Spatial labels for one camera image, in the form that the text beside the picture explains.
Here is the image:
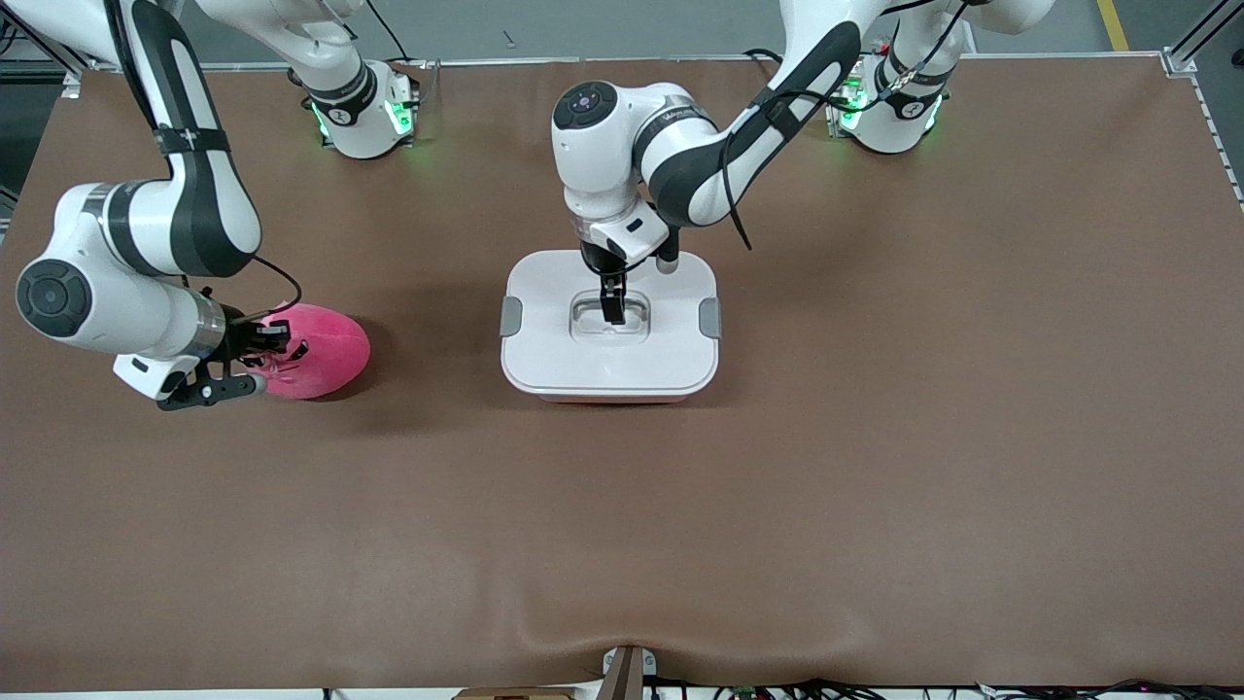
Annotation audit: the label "pink plush toy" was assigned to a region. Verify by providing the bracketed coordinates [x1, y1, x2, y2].
[243, 302, 371, 401]

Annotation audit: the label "white box lid grey clips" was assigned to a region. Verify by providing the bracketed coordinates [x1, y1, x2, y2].
[500, 250, 722, 398]

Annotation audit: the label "pink plastic storage box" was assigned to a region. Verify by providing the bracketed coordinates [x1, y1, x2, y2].
[530, 387, 693, 405]

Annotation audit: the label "large table cover mat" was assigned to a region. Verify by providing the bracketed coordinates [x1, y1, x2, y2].
[0, 55, 1244, 693]

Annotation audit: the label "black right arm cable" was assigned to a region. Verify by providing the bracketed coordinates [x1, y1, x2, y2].
[248, 253, 303, 327]

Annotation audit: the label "thin black base cable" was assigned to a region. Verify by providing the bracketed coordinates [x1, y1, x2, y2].
[364, 0, 414, 64]

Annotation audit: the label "aluminium frame profile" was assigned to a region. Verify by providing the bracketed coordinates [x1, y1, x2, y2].
[1161, 0, 1244, 79]
[0, 24, 84, 98]

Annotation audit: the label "metal table clamp bracket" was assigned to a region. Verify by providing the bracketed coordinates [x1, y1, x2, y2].
[601, 645, 658, 700]

